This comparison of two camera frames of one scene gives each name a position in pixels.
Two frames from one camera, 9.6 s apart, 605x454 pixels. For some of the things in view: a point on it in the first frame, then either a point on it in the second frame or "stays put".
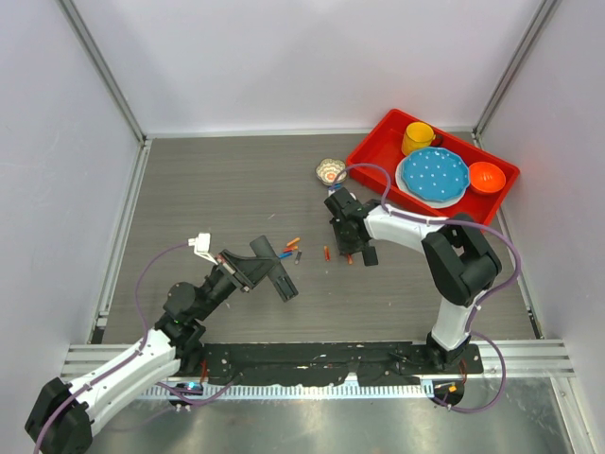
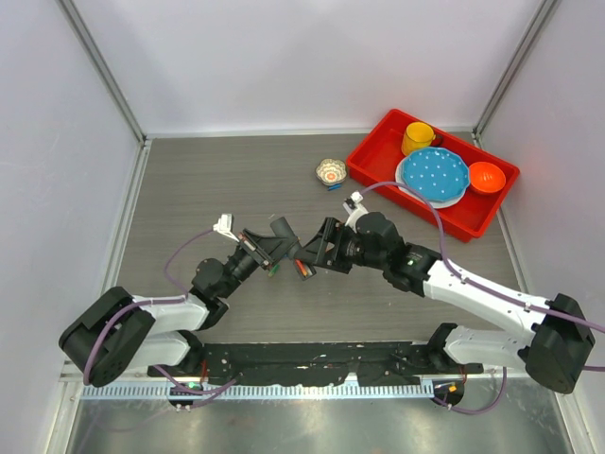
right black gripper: [344, 248] to [334, 232]
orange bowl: [486, 178] stays put
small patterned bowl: [328, 168] stays put
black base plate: [284, 365] stays put
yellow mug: [418, 134] stays put
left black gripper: [244, 271] to [263, 246]
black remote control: [278, 276] to [302, 258]
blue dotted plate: [437, 173] stays put
